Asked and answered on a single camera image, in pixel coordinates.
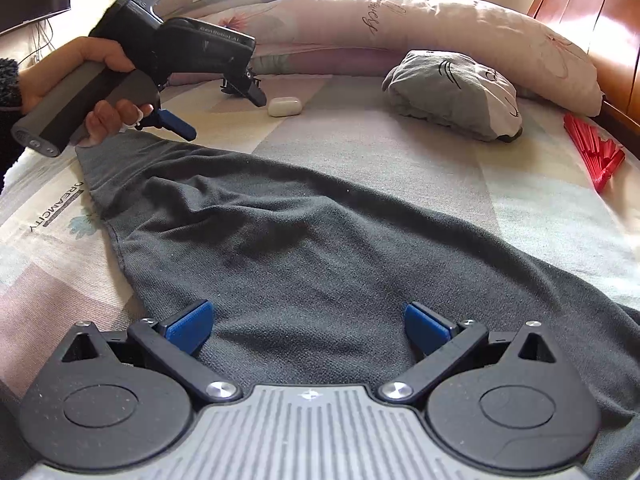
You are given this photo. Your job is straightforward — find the striped pastel bed sheet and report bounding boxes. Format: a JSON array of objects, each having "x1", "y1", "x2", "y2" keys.
[{"x1": 1, "y1": 76, "x2": 639, "y2": 394}]

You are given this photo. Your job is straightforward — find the bundled grey white cloth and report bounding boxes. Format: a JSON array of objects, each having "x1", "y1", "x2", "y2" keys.
[{"x1": 382, "y1": 50, "x2": 523, "y2": 142}]

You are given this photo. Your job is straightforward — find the left forearm black sleeve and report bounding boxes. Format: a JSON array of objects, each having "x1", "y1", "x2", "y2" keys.
[{"x1": 0, "y1": 58, "x2": 24, "y2": 188}]

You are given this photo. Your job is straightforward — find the dark grey trousers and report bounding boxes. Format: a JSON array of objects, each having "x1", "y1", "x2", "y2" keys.
[{"x1": 77, "y1": 130, "x2": 639, "y2": 479}]

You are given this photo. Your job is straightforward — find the red folding fan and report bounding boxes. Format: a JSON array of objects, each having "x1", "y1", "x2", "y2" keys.
[{"x1": 563, "y1": 114, "x2": 626, "y2": 194}]

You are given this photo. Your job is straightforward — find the black hair claw clip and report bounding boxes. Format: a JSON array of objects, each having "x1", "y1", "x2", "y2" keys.
[{"x1": 220, "y1": 76, "x2": 262, "y2": 99}]

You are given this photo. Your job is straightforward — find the white earbuds case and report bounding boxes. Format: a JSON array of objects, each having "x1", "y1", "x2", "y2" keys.
[{"x1": 267, "y1": 96, "x2": 303, "y2": 118}]

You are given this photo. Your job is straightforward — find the folded floral pink quilt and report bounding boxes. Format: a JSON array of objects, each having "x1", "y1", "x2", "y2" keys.
[{"x1": 164, "y1": 0, "x2": 606, "y2": 118}]

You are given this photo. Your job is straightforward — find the wooden orange headboard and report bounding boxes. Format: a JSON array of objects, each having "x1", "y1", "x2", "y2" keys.
[{"x1": 528, "y1": 0, "x2": 640, "y2": 155}]

